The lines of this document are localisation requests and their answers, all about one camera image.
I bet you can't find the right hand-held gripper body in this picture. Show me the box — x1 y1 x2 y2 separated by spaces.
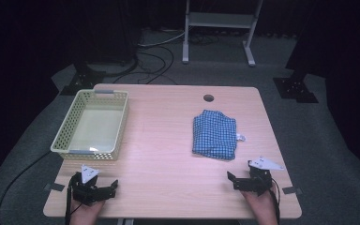
244 156 285 197

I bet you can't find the black stand base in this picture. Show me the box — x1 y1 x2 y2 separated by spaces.
272 73 320 104
59 60 107 97

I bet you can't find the person's left hand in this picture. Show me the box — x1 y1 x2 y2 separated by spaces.
69 199 106 225

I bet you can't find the white floor cable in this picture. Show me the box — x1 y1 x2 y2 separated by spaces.
137 30 187 49

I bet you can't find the grey tape piece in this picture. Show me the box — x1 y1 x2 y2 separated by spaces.
43 182 66 192
281 186 304 196

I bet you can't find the bundle of black floor cables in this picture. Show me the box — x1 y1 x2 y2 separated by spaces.
106 29 219 85

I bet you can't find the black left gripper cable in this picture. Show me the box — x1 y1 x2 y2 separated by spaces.
64 182 75 225

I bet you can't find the blue checked folded cloth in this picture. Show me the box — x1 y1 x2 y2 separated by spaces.
191 109 248 161

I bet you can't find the pale yellow plastic basket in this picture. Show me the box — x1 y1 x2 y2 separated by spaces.
50 89 129 161

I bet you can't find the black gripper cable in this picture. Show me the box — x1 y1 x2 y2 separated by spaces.
64 182 75 225
271 177 282 225

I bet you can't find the black floor cable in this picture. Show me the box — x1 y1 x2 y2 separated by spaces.
0 150 53 225

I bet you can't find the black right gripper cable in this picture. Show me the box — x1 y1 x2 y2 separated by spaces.
271 177 282 225

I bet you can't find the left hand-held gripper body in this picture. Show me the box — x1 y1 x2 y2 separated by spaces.
69 164 108 207

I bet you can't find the white metal stand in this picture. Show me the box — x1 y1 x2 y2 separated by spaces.
181 0 264 68

